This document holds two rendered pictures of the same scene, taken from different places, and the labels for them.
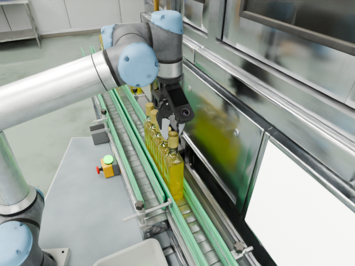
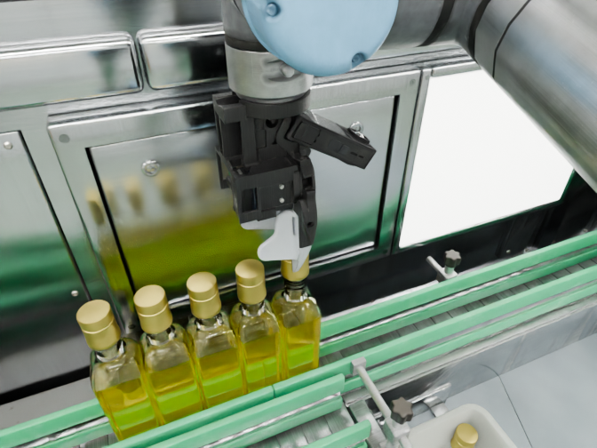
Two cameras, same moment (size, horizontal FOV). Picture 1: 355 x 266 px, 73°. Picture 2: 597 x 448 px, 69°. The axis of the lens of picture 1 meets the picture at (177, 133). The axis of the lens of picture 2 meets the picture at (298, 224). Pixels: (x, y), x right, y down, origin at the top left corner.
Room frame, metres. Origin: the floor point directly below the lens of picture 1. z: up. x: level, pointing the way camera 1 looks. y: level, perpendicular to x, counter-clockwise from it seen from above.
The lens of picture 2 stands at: (0.59, 0.41, 1.51)
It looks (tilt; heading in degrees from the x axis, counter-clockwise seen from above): 37 degrees down; 271
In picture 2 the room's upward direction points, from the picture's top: straight up
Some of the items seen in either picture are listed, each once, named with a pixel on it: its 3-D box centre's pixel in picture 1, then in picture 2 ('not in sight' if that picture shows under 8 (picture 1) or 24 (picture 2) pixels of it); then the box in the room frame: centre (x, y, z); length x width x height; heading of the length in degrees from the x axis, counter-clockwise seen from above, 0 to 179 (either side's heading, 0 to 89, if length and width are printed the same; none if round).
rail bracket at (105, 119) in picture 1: (101, 122); not in sight; (1.00, 0.39, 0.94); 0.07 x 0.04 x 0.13; 114
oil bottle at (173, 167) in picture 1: (173, 176); (295, 344); (0.60, 0.01, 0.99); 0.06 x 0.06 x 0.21; 25
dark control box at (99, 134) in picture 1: (99, 134); not in sight; (1.10, 0.45, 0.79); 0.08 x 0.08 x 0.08; 24
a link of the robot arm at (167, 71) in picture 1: (167, 67); (271, 68); (0.62, 0.03, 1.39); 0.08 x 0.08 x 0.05
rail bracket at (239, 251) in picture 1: (241, 254); (438, 274); (0.34, -0.18, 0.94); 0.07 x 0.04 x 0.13; 114
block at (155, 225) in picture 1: (155, 226); (370, 439); (0.48, 0.08, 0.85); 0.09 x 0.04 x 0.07; 114
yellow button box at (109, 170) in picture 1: (109, 167); not in sight; (0.84, 0.33, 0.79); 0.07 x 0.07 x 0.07; 24
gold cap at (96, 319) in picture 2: (150, 108); (99, 324); (0.81, 0.11, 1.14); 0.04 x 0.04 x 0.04
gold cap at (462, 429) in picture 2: not in sight; (464, 439); (0.32, 0.05, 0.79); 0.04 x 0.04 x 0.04
